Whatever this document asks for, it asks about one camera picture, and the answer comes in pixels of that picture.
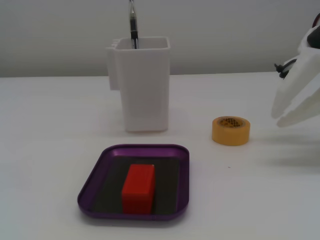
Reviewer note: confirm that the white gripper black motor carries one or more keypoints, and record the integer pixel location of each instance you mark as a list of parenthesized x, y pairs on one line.
[(303, 93)]

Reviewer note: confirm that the black ballpoint pen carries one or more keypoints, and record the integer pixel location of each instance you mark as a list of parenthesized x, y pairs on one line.
[(133, 25)]

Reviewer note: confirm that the purple plastic tray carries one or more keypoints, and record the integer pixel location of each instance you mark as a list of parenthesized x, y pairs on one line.
[(140, 149)]

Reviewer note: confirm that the yellow tape roll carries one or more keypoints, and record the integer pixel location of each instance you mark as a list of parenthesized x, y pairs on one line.
[(230, 136)]

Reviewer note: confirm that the white plastic pen holder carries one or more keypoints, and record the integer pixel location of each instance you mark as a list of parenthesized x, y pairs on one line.
[(145, 87)]

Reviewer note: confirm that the red rectangular block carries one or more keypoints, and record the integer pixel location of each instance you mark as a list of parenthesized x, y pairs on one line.
[(137, 185)]

